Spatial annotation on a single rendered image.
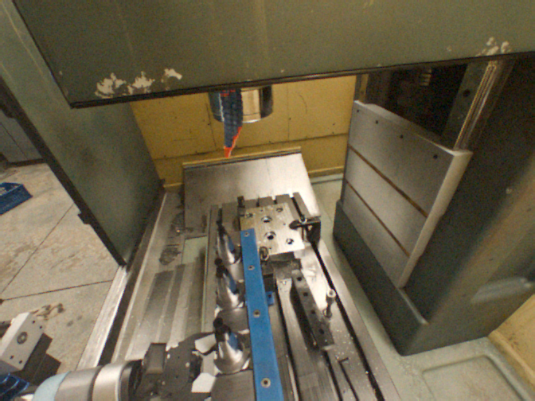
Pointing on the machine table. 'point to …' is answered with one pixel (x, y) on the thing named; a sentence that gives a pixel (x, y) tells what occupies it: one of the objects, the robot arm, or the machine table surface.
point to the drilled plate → (279, 251)
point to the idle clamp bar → (318, 332)
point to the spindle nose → (264, 101)
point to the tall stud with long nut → (329, 302)
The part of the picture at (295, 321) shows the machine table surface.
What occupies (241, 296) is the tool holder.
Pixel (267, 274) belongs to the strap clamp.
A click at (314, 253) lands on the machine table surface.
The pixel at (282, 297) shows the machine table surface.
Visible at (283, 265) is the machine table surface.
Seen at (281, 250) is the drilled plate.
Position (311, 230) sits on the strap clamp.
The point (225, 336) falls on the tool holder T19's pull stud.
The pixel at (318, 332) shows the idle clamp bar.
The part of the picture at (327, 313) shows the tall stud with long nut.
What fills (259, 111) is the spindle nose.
